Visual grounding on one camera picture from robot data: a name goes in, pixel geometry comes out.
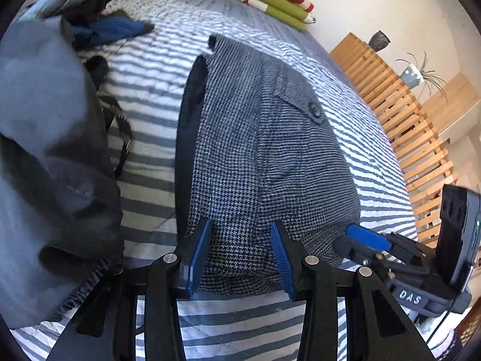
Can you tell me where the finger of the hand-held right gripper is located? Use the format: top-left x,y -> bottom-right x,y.
332,234 -> 382,268
346,225 -> 425,258

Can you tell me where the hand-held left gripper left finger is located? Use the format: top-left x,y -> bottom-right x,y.
47,217 -> 214,361

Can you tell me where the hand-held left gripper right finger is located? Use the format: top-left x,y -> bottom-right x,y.
270,220 -> 429,361

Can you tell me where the grey houndstooth garment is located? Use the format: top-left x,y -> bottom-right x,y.
175,34 -> 363,296

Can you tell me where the person's right hand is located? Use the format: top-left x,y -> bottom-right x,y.
415,308 -> 457,358

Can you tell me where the blue white striped bedspread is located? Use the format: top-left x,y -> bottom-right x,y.
9,0 -> 419,361

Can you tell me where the light wooden cabinet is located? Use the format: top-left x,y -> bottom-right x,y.
421,73 -> 481,145

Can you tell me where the potted plant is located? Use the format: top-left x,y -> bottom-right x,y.
395,51 -> 449,100

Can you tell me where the dark grey vase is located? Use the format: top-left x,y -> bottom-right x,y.
368,30 -> 389,51

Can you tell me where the grey blue jacket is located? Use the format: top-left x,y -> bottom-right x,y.
0,19 -> 125,329

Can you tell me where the folded green blanket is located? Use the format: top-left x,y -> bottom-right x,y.
179,0 -> 318,31

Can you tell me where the blue garment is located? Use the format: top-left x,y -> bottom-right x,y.
71,17 -> 155,48

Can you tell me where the black garment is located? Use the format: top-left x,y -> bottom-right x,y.
62,0 -> 118,27

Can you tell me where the black cable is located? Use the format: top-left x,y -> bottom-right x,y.
426,306 -> 452,344

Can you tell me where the wooden slatted frame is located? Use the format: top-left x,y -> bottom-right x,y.
330,32 -> 457,245

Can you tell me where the dark woven strap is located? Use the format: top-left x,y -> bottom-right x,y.
97,92 -> 133,180

